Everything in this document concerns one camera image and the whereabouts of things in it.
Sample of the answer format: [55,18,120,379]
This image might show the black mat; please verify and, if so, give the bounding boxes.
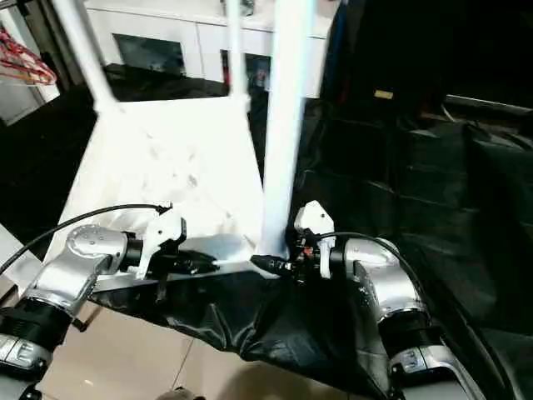
[0,62,533,400]

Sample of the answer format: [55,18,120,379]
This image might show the white plastic table leg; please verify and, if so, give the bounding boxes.
[224,0,254,109]
[258,0,322,256]
[53,0,122,116]
[0,222,47,293]

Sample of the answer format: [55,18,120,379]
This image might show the black left wrist camera cable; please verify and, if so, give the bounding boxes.
[0,202,174,276]

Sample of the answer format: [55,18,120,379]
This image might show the white plastic table top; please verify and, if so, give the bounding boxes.
[43,94,292,295]

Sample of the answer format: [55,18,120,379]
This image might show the white glass-door cabinet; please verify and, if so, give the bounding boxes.
[85,0,330,100]

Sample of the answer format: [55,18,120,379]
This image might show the grey curtain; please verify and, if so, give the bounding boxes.
[16,0,84,88]

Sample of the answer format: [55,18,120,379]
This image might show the red clothes hangers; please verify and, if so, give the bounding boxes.
[0,27,57,87]

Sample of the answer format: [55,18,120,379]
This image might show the black folding frame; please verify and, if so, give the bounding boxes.
[72,307,101,333]

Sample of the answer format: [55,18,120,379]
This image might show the white storage box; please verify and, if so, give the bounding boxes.
[0,81,59,126]

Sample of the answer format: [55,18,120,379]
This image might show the long black bar device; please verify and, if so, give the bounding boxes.
[445,94,533,118]

